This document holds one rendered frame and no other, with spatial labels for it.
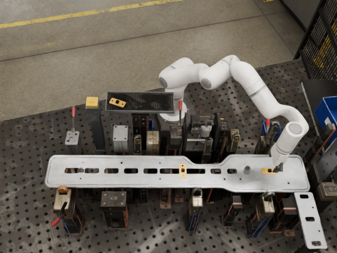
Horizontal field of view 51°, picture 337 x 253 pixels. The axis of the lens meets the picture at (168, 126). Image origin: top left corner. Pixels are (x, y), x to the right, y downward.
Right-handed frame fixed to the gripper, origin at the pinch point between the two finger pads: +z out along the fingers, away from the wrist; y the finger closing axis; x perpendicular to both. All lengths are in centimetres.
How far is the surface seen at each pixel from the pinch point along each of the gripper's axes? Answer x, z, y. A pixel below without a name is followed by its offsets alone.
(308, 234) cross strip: 12.8, 8.3, 34.4
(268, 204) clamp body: -5.5, 4.3, 20.5
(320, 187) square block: 23.7, 4.9, 11.5
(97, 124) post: -94, 11, -30
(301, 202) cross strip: 13.1, 8.4, 18.0
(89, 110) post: -97, -2, -30
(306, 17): 106, 83, -226
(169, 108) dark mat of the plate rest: -54, -7, -29
